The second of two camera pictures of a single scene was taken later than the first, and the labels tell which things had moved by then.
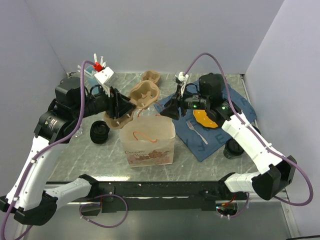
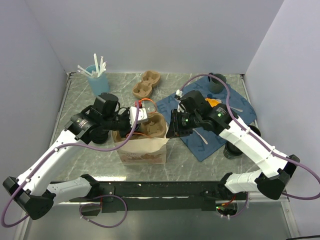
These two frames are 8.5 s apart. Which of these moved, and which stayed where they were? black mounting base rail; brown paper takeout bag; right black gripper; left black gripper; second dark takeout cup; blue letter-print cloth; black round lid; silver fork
Moved: brown paper takeout bag; left black gripper; right black gripper
Stayed: silver fork; black round lid; second dark takeout cup; blue letter-print cloth; black mounting base rail
